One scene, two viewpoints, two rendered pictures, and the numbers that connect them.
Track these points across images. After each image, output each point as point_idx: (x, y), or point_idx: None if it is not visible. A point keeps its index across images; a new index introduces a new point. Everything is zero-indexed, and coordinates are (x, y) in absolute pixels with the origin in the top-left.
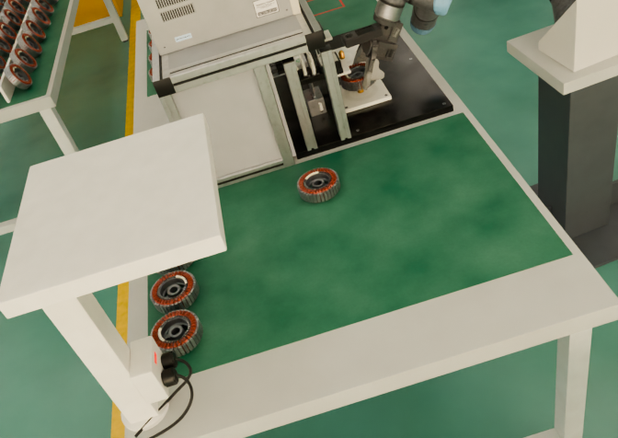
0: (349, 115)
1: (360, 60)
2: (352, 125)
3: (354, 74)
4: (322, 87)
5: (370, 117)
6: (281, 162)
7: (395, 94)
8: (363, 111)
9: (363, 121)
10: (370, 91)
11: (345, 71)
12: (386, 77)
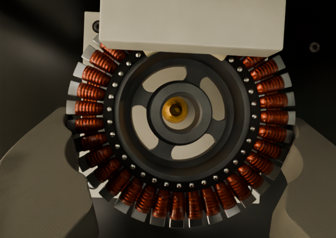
0: (69, 32)
1: (286, 178)
2: (3, 22)
3: (190, 96)
4: None
5: (18, 90)
6: None
7: (104, 213)
8: (63, 82)
9: (8, 64)
10: (152, 139)
11: None
12: (227, 221)
